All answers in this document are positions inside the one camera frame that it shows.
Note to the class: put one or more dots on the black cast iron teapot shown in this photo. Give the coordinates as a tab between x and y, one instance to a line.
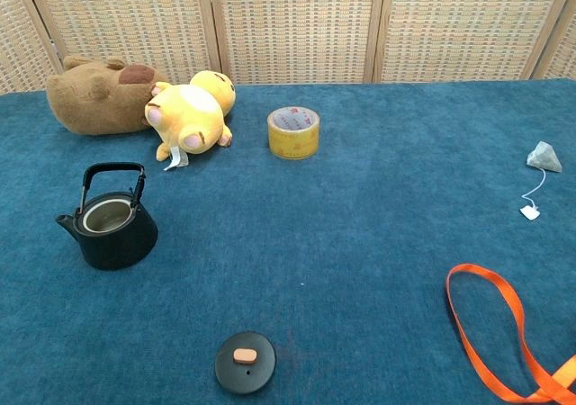
121	247

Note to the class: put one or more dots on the black teapot lid orange knob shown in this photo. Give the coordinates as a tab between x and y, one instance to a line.
234	373

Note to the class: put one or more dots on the yellow packing tape roll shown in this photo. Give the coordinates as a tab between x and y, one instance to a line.
292	146

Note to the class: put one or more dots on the blue carpet table cover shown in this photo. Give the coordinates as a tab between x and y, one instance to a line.
315	243

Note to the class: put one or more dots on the yellow cat plush toy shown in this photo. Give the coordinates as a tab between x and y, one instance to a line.
189	112

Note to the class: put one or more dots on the brown capybara plush toy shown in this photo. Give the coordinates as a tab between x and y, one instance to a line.
90	103

